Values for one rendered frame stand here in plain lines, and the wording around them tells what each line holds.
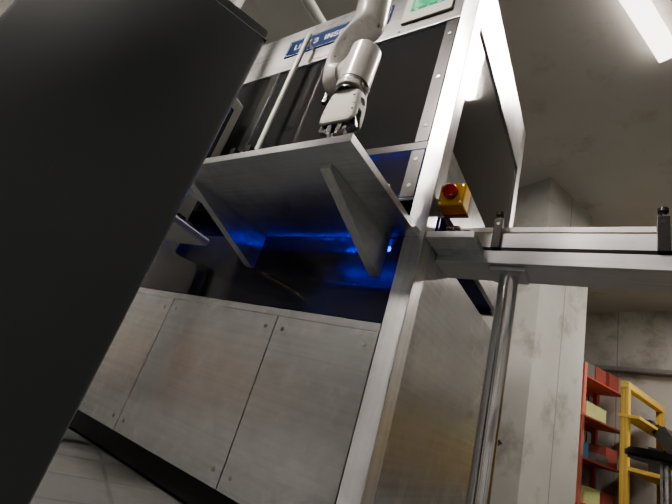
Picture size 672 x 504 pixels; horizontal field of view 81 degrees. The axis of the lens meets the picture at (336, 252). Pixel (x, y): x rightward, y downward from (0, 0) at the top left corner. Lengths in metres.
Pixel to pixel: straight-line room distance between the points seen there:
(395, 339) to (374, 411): 0.18
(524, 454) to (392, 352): 3.27
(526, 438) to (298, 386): 3.28
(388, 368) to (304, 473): 0.32
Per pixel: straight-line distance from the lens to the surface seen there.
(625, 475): 6.45
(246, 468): 1.19
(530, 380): 4.25
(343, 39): 1.21
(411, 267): 1.08
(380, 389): 1.00
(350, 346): 1.07
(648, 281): 1.17
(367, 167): 0.89
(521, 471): 4.19
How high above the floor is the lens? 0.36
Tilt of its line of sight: 21 degrees up
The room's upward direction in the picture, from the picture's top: 18 degrees clockwise
